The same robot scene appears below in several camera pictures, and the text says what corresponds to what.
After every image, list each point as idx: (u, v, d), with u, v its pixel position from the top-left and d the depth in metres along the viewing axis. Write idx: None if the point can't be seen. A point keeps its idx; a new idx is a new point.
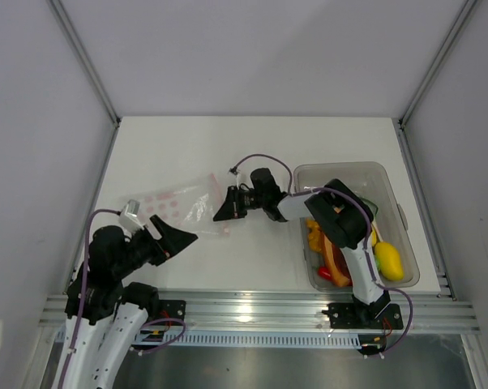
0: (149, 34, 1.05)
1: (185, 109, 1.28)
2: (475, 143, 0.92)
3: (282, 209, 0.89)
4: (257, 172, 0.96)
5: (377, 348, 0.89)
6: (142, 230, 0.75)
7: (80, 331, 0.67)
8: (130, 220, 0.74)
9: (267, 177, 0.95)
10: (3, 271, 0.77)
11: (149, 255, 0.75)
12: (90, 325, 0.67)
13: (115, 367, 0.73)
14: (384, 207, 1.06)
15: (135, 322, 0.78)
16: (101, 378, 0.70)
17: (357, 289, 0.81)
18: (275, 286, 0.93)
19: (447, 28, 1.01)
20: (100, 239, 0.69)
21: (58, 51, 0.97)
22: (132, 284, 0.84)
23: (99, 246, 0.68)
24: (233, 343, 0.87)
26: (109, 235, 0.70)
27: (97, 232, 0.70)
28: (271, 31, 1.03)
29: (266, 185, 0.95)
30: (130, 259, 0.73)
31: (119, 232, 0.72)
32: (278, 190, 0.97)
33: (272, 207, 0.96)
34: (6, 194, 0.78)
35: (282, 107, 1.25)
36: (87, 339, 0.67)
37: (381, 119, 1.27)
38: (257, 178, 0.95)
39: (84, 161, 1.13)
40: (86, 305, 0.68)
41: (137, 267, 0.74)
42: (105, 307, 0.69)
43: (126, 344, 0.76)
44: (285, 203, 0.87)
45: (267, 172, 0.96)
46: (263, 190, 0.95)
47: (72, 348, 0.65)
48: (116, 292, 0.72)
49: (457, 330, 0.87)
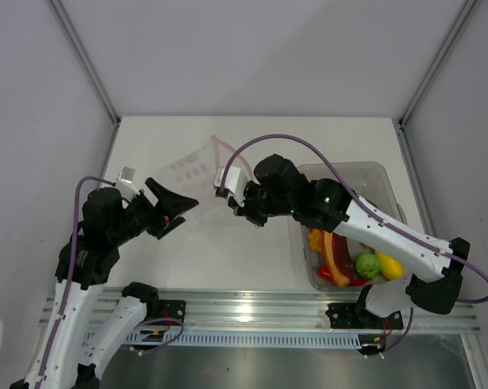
0: (149, 34, 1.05)
1: (184, 110, 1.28)
2: (476, 143, 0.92)
3: (342, 228, 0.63)
4: (263, 167, 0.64)
5: (378, 348, 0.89)
6: (139, 195, 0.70)
7: (70, 297, 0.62)
8: (126, 186, 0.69)
9: (282, 168, 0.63)
10: (4, 271, 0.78)
11: (147, 223, 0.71)
12: (82, 289, 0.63)
13: (111, 348, 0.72)
14: (384, 207, 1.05)
15: (134, 313, 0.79)
16: (96, 355, 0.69)
17: (371, 304, 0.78)
18: (275, 287, 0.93)
19: (447, 28, 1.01)
20: (94, 198, 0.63)
21: (58, 50, 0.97)
22: (134, 284, 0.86)
23: (94, 207, 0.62)
24: (233, 343, 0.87)
26: (102, 196, 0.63)
27: (92, 194, 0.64)
28: (270, 31, 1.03)
29: (287, 181, 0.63)
30: (129, 226, 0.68)
31: (114, 190, 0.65)
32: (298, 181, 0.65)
33: (310, 211, 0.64)
34: (6, 193, 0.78)
35: (282, 107, 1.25)
36: (77, 306, 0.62)
37: (381, 119, 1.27)
38: (269, 175, 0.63)
39: (84, 161, 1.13)
40: (79, 268, 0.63)
41: (134, 232, 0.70)
42: (98, 271, 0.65)
43: (125, 331, 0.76)
44: (363, 227, 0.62)
45: (279, 160, 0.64)
46: (286, 191, 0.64)
47: (62, 314, 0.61)
48: (111, 257, 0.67)
49: (457, 330, 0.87)
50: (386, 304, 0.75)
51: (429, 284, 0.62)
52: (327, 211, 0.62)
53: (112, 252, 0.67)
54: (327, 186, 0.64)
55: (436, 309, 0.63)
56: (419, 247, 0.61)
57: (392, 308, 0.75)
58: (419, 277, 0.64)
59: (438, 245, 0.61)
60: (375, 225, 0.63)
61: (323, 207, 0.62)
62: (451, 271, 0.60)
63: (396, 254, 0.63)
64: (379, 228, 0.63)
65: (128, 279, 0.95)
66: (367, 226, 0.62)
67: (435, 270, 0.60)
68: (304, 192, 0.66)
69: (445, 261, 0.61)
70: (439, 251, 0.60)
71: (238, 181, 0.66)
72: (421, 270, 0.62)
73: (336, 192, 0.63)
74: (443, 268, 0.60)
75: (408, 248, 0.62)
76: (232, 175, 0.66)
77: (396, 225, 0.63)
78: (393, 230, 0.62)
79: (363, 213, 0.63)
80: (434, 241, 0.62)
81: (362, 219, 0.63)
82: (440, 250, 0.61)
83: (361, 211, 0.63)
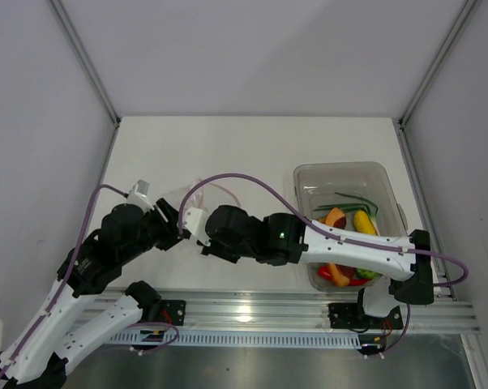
0: (149, 35, 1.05)
1: (184, 110, 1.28)
2: (475, 143, 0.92)
3: (306, 256, 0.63)
4: (213, 222, 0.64)
5: (378, 348, 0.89)
6: (151, 210, 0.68)
7: (62, 298, 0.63)
8: (141, 200, 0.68)
9: (229, 217, 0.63)
10: (5, 272, 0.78)
11: (158, 237, 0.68)
12: (73, 296, 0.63)
13: (91, 347, 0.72)
14: (384, 207, 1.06)
15: (128, 315, 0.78)
16: (72, 350, 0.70)
17: (368, 305, 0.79)
18: (275, 287, 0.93)
19: (446, 30, 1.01)
20: (118, 215, 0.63)
21: (57, 49, 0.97)
22: (140, 284, 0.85)
23: (115, 223, 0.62)
24: (233, 343, 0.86)
26: (126, 213, 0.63)
27: (117, 207, 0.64)
28: (270, 32, 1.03)
29: (236, 228, 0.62)
30: (142, 241, 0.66)
31: (139, 210, 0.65)
32: (251, 221, 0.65)
33: (270, 251, 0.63)
34: (6, 194, 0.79)
35: (283, 107, 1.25)
36: (63, 309, 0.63)
37: (381, 119, 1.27)
38: (220, 229, 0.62)
39: (84, 160, 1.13)
40: (77, 274, 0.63)
41: (147, 247, 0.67)
42: (93, 284, 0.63)
43: (113, 332, 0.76)
44: (324, 250, 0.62)
45: (225, 212, 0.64)
46: (241, 238, 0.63)
47: (48, 311, 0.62)
48: (112, 274, 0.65)
49: (457, 330, 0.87)
50: (384, 305, 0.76)
51: (405, 283, 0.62)
52: (284, 245, 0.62)
53: (115, 269, 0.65)
54: (278, 220, 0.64)
55: (419, 301, 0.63)
56: (383, 252, 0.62)
57: (389, 306, 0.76)
58: (395, 278, 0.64)
59: (400, 245, 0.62)
60: (336, 245, 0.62)
61: (280, 243, 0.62)
62: (420, 265, 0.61)
63: (368, 264, 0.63)
64: (340, 245, 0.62)
65: (128, 279, 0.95)
66: (328, 247, 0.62)
67: (404, 268, 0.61)
68: (260, 232, 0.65)
69: (410, 257, 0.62)
70: (402, 250, 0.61)
71: (199, 222, 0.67)
72: (391, 271, 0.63)
73: (288, 224, 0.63)
74: (412, 265, 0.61)
75: (374, 255, 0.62)
76: (193, 215, 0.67)
77: (356, 237, 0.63)
78: (352, 242, 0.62)
79: (321, 236, 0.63)
80: (394, 241, 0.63)
81: (322, 242, 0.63)
82: (404, 248, 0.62)
83: (317, 235, 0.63)
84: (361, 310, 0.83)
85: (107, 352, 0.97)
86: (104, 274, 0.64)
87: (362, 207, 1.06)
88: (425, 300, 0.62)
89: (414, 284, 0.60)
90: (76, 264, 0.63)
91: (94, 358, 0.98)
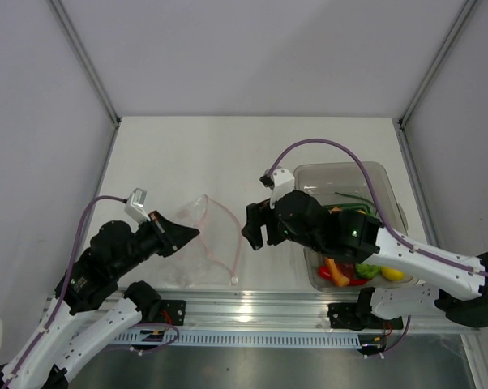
0: (149, 35, 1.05)
1: (184, 110, 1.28)
2: (475, 144, 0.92)
3: (373, 258, 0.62)
4: (288, 207, 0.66)
5: (378, 348, 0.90)
6: (148, 221, 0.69)
7: (59, 315, 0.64)
8: (136, 210, 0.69)
9: (306, 206, 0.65)
10: (4, 273, 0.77)
11: (155, 247, 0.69)
12: (70, 314, 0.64)
13: (89, 355, 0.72)
14: (383, 207, 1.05)
15: (126, 320, 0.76)
16: (70, 361, 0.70)
17: (379, 306, 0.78)
18: (276, 287, 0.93)
19: (447, 29, 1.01)
20: (105, 235, 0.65)
21: (57, 49, 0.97)
22: (140, 284, 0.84)
23: (102, 243, 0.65)
24: (233, 343, 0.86)
26: (114, 232, 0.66)
27: (104, 226, 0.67)
28: (270, 32, 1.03)
29: (311, 217, 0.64)
30: (135, 255, 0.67)
31: (128, 228, 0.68)
32: (326, 215, 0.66)
33: (338, 246, 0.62)
34: (6, 194, 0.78)
35: (283, 107, 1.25)
36: (62, 325, 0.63)
37: (381, 119, 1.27)
38: (294, 215, 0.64)
39: (84, 160, 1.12)
40: (74, 292, 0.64)
41: (143, 258, 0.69)
42: (91, 302, 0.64)
43: (113, 336, 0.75)
44: (395, 255, 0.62)
45: (304, 199, 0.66)
46: (311, 227, 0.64)
47: (46, 327, 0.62)
48: (108, 290, 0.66)
49: (457, 330, 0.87)
50: (396, 309, 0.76)
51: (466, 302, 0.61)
52: (355, 244, 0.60)
53: (112, 285, 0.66)
54: (349, 218, 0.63)
55: (475, 322, 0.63)
56: (452, 269, 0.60)
57: (395, 313, 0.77)
58: (454, 295, 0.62)
59: (471, 265, 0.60)
60: (406, 252, 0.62)
61: (352, 241, 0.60)
62: (487, 287, 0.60)
63: (432, 279, 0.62)
64: (412, 254, 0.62)
65: (129, 279, 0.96)
66: (399, 254, 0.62)
67: (473, 289, 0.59)
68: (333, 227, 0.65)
69: (478, 279, 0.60)
70: (473, 271, 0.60)
71: (284, 184, 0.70)
72: (455, 290, 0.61)
73: (361, 224, 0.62)
74: (480, 287, 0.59)
75: (439, 271, 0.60)
76: (285, 175, 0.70)
77: (428, 249, 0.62)
78: (424, 254, 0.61)
79: (393, 240, 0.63)
80: (464, 259, 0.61)
81: (393, 247, 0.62)
82: (474, 270, 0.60)
83: (390, 239, 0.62)
84: (361, 310, 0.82)
85: (107, 351, 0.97)
86: (101, 291, 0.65)
87: (362, 207, 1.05)
88: (481, 322, 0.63)
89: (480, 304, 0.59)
90: (72, 283, 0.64)
91: (94, 358, 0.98)
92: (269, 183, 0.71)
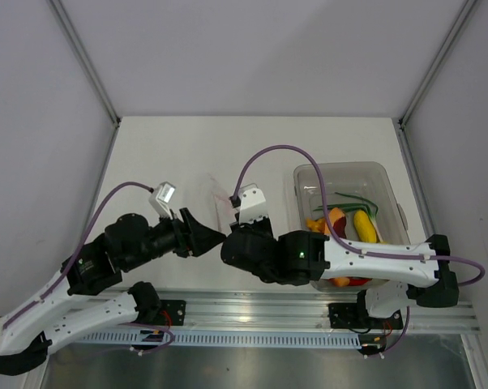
0: (149, 35, 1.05)
1: (184, 110, 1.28)
2: (475, 143, 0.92)
3: (327, 274, 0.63)
4: (226, 249, 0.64)
5: (378, 348, 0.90)
6: (170, 219, 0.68)
7: (57, 289, 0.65)
8: (160, 205, 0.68)
9: (245, 242, 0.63)
10: (5, 273, 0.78)
11: (170, 246, 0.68)
12: (67, 292, 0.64)
13: (77, 335, 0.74)
14: (385, 207, 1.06)
15: (122, 314, 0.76)
16: (57, 335, 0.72)
17: (375, 307, 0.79)
18: (276, 287, 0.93)
19: (447, 29, 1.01)
20: (122, 225, 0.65)
21: (57, 49, 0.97)
22: (139, 284, 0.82)
23: (117, 234, 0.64)
24: (233, 343, 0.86)
26: (132, 224, 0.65)
27: (125, 216, 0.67)
28: (271, 31, 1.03)
29: (253, 254, 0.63)
30: (148, 251, 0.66)
31: (146, 224, 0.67)
32: (271, 243, 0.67)
33: (291, 271, 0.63)
34: (6, 194, 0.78)
35: (283, 106, 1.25)
36: (55, 301, 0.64)
37: (382, 119, 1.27)
38: (237, 255, 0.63)
39: (83, 160, 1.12)
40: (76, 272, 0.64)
41: (156, 255, 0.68)
42: (91, 288, 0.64)
43: (104, 326, 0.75)
44: (346, 266, 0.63)
45: (241, 235, 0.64)
46: (258, 262, 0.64)
47: (42, 298, 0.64)
48: (110, 280, 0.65)
49: (458, 330, 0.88)
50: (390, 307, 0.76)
51: (427, 288, 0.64)
52: (305, 266, 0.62)
53: (115, 277, 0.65)
54: (294, 241, 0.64)
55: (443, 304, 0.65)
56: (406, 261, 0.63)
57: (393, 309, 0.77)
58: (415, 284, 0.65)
59: (421, 252, 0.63)
60: (357, 259, 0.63)
61: (300, 265, 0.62)
62: (442, 271, 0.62)
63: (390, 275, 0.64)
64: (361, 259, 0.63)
65: (128, 279, 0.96)
66: (350, 263, 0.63)
67: (429, 276, 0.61)
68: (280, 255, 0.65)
69: (433, 264, 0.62)
70: (425, 258, 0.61)
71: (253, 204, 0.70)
72: (415, 280, 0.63)
73: (306, 244, 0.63)
74: (435, 272, 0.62)
75: (395, 266, 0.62)
76: (254, 196, 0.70)
77: (376, 249, 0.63)
78: (373, 255, 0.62)
79: (341, 250, 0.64)
80: (413, 249, 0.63)
81: (343, 258, 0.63)
82: (425, 255, 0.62)
83: (339, 250, 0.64)
84: (362, 310, 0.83)
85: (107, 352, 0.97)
86: (104, 280, 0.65)
87: (363, 207, 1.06)
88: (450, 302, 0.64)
89: (438, 289, 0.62)
90: (78, 263, 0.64)
91: (94, 358, 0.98)
92: (236, 204, 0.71)
